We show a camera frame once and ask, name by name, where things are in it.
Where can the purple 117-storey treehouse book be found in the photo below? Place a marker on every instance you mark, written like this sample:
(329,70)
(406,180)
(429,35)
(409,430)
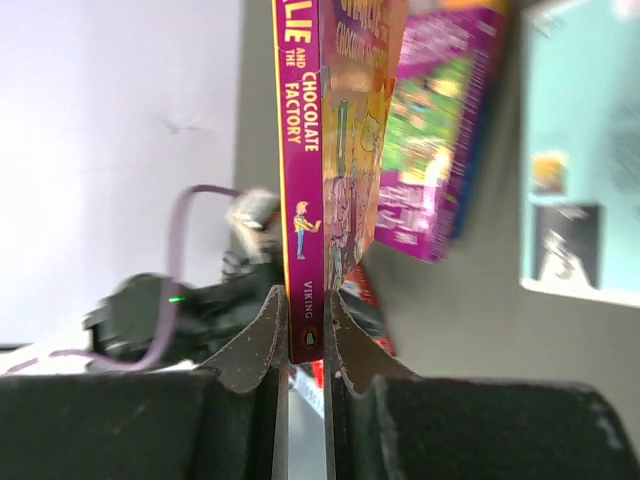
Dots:
(448,59)

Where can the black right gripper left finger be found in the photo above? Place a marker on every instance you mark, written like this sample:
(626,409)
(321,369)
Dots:
(226,419)

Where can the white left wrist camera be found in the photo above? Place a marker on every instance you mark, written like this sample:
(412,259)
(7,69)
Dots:
(251,216)

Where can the teal back cover book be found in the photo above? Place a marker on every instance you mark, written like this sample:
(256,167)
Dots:
(579,233)

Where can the red 13-storey treehouse book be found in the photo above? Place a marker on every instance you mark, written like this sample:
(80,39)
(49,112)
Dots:
(363,306)

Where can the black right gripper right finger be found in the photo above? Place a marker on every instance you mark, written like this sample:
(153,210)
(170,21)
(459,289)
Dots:
(383,421)

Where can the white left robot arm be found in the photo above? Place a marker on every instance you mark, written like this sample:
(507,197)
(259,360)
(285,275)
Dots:
(150,322)

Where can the orange cover book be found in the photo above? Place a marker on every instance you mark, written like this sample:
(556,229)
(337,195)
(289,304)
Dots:
(336,66)

